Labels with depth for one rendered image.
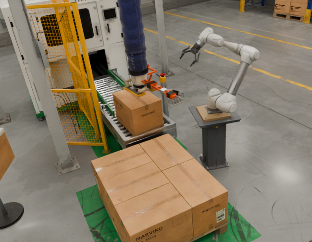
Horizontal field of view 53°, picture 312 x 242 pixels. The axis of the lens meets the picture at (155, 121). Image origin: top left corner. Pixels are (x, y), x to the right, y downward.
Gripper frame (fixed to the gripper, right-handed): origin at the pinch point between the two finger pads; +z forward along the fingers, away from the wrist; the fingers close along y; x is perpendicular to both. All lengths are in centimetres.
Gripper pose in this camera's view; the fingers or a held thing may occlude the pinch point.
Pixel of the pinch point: (185, 61)
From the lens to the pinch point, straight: 323.1
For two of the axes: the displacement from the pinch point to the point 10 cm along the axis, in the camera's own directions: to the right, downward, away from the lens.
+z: -6.1, 7.9, 0.6
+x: 2.3, 1.0, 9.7
